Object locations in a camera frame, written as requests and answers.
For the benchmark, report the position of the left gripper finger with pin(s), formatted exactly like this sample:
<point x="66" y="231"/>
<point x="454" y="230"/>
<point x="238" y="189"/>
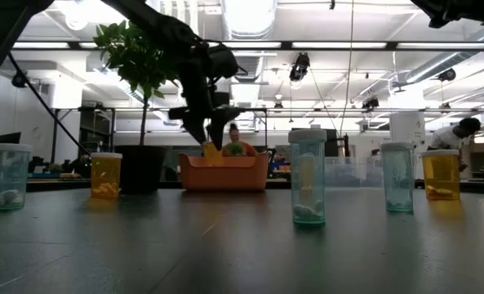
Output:
<point x="217" y="128"/>
<point x="196" y="128"/>

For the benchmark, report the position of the orange pill bottle white cap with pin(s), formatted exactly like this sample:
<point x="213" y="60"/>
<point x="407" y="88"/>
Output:
<point x="106" y="175"/>
<point x="212" y="156"/>
<point x="441" y="175"/>

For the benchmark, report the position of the teal pill bottle white cap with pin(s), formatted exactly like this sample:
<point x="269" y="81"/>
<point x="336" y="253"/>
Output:
<point x="307" y="196"/>
<point x="12" y="179"/>

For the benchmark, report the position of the clear vial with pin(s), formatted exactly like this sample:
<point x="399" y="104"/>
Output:
<point x="397" y="179"/>

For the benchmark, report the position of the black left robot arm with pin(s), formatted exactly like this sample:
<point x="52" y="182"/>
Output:
<point x="152" y="22"/>

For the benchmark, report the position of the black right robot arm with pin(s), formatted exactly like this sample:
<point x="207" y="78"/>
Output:
<point x="458" y="10"/>

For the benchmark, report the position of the orange plastic bin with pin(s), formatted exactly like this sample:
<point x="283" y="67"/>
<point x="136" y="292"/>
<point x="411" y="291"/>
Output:
<point x="225" y="175"/>

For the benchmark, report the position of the clear plastic bin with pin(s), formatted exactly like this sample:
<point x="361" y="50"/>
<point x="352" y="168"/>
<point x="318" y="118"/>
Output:
<point x="352" y="173"/>

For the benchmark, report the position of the person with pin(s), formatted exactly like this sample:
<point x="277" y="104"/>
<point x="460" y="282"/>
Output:
<point x="449" y="139"/>
<point x="234" y="134"/>

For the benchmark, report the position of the green potted plant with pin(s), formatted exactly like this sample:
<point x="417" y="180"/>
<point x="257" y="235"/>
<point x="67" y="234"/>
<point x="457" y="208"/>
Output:
<point x="141" y="167"/>

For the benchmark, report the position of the ceiling light strip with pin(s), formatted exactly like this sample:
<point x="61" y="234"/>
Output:
<point x="339" y="45"/>
<point x="41" y="45"/>
<point x="245" y="44"/>
<point x="443" y="45"/>

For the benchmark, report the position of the black ceiling spotlight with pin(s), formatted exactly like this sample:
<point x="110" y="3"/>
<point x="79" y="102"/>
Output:
<point x="19" y="79"/>
<point x="447" y="74"/>
<point x="370" y="103"/>
<point x="299" y="67"/>

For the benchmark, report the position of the thin black brace rod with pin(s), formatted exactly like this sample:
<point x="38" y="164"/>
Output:
<point x="45" y="102"/>

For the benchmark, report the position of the black computer monitor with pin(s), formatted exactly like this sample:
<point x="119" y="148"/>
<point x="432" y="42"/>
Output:
<point x="10" y="138"/>

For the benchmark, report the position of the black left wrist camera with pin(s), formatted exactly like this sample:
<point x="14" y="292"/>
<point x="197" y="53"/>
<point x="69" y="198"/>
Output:
<point x="223" y="61"/>

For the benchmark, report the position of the silver ventilation duct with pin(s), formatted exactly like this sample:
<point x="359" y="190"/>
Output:
<point x="247" y="18"/>

